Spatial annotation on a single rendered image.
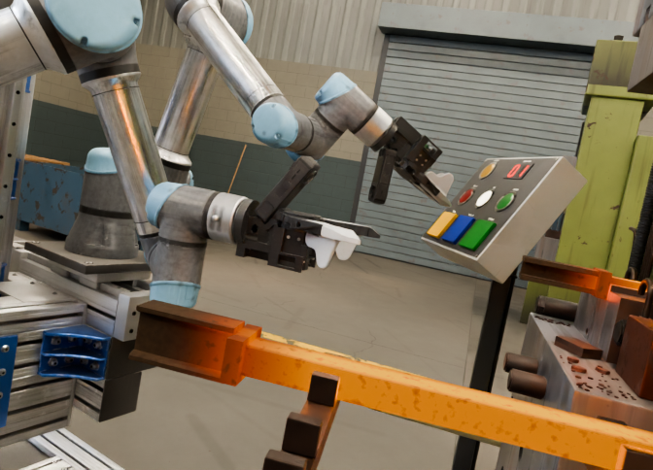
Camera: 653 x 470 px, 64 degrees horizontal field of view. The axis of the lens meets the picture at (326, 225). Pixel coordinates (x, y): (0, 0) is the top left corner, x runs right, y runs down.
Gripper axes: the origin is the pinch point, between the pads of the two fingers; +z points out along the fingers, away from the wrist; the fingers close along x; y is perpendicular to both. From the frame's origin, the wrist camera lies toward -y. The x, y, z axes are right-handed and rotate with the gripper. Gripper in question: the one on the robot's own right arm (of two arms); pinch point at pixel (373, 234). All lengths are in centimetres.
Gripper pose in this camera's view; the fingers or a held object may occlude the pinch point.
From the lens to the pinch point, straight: 75.6
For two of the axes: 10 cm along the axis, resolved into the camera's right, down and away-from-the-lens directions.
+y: -1.8, 9.8, 0.8
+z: 9.5, 2.0, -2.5
